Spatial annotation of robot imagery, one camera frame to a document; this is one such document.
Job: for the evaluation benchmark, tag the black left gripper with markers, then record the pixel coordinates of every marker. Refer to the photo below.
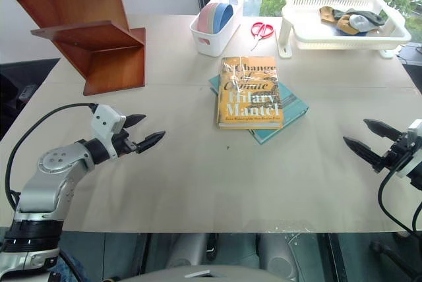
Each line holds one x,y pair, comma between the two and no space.
124,145

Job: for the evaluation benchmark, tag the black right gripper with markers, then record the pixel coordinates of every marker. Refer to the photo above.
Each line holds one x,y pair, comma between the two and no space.
395,154

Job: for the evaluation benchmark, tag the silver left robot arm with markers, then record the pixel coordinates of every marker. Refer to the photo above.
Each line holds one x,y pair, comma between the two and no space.
43,193

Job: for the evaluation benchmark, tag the wooden shelf unit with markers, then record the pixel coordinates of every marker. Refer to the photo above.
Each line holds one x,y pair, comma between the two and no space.
108,68

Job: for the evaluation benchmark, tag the teal hardcover book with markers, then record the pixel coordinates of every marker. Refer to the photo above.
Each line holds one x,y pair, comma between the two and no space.
293,107

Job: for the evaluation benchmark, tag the yellow Hilary Mantel book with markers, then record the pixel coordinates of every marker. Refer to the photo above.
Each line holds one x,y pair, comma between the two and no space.
250,107

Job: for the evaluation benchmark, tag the black desk equipment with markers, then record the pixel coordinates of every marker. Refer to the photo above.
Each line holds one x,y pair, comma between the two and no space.
412,68

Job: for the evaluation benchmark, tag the white plastic basket rack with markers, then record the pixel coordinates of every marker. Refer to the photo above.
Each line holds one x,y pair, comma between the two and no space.
346,44

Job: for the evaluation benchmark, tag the blue sock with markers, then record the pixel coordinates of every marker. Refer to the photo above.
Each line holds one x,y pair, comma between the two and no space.
359,34

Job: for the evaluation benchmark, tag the white plastic storage bin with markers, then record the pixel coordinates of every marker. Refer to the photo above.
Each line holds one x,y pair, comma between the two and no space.
214,43

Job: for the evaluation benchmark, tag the black tripod stand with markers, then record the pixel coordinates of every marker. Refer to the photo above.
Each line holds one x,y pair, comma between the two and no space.
392,257

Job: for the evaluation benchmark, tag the light grey sock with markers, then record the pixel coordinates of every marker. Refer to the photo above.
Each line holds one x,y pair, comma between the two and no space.
361,23

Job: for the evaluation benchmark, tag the mustard yellow sock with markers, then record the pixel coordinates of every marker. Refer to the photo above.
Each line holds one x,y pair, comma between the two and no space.
344,25

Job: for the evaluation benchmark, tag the black table leg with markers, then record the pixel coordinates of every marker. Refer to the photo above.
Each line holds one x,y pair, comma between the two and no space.
336,255

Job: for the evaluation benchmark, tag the dark green sock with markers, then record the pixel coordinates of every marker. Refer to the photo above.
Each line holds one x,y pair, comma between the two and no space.
369,16

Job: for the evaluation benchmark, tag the brown sock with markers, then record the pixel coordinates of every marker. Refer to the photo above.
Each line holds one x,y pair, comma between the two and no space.
327,14

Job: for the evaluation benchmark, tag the black bulky furniture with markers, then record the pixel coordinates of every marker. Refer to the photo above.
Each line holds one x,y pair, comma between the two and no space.
13,77

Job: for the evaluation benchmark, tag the blue plastic bowl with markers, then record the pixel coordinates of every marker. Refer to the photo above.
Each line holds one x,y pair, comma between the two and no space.
226,15

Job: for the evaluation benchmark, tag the grey rounded shell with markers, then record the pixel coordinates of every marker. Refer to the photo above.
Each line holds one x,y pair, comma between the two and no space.
280,252

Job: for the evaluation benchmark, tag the grey curved cover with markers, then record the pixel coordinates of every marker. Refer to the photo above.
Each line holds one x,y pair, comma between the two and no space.
165,275

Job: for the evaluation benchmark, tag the blue denim cloth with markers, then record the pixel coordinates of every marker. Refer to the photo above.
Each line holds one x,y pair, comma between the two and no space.
72,267

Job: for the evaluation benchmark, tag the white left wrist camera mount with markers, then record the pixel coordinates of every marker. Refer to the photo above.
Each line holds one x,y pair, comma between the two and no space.
105,120

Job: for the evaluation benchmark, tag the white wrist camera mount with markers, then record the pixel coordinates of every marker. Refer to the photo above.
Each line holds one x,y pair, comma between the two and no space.
105,120
414,132

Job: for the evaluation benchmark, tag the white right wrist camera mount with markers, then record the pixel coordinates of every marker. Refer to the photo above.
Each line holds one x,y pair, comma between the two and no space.
414,132

